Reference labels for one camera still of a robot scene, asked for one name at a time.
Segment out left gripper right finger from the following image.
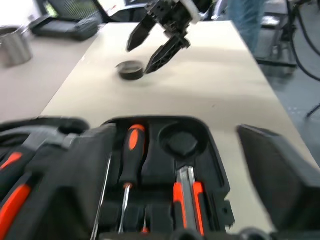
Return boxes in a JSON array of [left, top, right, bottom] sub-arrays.
[[236, 124, 320, 240]]

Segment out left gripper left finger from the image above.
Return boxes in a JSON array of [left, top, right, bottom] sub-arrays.
[[14, 123, 117, 240]]

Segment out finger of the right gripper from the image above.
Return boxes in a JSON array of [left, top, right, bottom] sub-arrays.
[[144, 34, 192, 75], [126, 16, 157, 53]]

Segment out black tape roll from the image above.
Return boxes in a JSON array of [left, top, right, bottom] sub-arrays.
[[116, 60, 146, 82]]

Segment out black orange handled screwdriver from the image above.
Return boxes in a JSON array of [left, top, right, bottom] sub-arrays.
[[117, 124, 147, 235]]

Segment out orange test pen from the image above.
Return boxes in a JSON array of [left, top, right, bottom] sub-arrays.
[[141, 209, 151, 235]]

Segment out orange black utility knife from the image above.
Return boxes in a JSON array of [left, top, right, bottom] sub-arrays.
[[172, 166, 207, 237]]

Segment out black tool case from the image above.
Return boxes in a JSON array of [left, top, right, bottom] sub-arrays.
[[0, 114, 236, 240]]

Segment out black mesh office chair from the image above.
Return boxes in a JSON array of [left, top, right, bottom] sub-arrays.
[[42, 0, 105, 25]]

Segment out dark grey handheld device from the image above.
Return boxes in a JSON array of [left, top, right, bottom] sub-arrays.
[[29, 14, 100, 42]]

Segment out person in blue jeans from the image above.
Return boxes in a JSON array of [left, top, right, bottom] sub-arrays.
[[226, 0, 267, 60]]

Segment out black equipment stand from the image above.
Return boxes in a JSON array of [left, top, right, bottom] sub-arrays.
[[254, 0, 320, 81]]

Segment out stainless steel cup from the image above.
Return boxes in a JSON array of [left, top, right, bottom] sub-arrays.
[[0, 26, 34, 68]]

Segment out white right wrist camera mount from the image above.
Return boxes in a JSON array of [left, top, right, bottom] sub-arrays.
[[178, 0, 201, 25]]

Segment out orange handled pliers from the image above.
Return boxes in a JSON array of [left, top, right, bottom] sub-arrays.
[[0, 174, 33, 213]]

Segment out claw hammer black orange handle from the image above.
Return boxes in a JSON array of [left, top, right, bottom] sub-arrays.
[[0, 131, 78, 176]]

